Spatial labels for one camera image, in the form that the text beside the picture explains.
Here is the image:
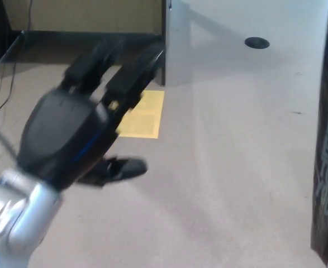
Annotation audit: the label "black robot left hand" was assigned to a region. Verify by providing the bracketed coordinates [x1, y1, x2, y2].
[15, 37, 167, 191]

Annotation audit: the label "yellow paper sheet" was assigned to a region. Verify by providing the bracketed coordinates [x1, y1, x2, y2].
[115, 89, 165, 140]

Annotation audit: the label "round black floor cover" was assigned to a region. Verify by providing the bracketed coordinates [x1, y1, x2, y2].
[244, 36, 271, 49]

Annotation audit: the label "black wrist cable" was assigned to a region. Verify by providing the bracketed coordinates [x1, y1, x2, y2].
[0, 122, 20, 164]

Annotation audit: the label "thick black cable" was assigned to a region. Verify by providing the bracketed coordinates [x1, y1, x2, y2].
[0, 0, 34, 125]

